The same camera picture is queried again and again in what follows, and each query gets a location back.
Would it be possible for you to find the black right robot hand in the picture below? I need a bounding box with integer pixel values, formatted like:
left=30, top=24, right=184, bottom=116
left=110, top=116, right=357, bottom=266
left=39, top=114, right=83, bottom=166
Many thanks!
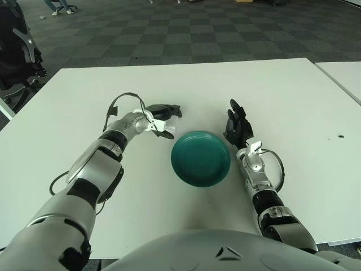
left=222, top=98, right=254, bottom=149

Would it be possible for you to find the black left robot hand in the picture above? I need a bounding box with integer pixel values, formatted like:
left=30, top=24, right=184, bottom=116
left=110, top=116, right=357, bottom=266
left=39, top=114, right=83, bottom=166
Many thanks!
left=143, top=103, right=183, bottom=139

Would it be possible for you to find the white charger block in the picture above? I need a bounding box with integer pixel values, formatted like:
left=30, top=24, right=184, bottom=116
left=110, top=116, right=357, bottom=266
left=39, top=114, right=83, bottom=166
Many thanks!
left=165, top=116, right=180, bottom=134

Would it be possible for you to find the teal green plate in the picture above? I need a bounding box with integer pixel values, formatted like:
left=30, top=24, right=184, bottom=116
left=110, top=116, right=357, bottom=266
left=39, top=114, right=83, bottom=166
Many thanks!
left=170, top=130, right=231, bottom=188

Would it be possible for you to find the white side table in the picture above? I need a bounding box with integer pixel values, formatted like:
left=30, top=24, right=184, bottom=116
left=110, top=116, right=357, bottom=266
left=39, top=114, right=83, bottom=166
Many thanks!
left=314, top=60, right=361, bottom=105

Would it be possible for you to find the grey robot torso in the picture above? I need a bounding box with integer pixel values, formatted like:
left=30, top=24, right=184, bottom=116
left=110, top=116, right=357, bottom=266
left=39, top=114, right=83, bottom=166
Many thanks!
left=103, top=228, right=361, bottom=271

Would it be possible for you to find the black swivel chair base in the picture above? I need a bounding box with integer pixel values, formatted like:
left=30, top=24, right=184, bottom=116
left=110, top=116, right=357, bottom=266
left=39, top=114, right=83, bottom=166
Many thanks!
left=56, top=0, right=77, bottom=12

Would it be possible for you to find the seated person in jeans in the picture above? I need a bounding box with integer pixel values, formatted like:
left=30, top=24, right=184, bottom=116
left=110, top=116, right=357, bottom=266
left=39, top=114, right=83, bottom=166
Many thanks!
left=43, top=0, right=73, bottom=16

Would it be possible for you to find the black mesh office chair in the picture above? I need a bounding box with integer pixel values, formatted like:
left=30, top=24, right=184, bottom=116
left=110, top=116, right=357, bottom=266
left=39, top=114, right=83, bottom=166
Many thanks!
left=0, top=0, right=46, bottom=104

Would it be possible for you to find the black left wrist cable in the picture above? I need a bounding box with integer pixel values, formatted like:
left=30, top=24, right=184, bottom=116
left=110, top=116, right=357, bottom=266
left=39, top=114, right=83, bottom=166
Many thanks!
left=102, top=91, right=150, bottom=133

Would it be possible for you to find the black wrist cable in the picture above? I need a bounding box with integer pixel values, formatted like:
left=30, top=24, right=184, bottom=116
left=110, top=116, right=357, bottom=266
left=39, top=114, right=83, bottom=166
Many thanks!
left=102, top=91, right=150, bottom=133
left=261, top=149, right=285, bottom=193

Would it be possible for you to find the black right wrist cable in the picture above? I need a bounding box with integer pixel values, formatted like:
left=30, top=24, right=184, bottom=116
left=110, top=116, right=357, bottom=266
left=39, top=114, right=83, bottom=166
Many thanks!
left=261, top=149, right=285, bottom=193

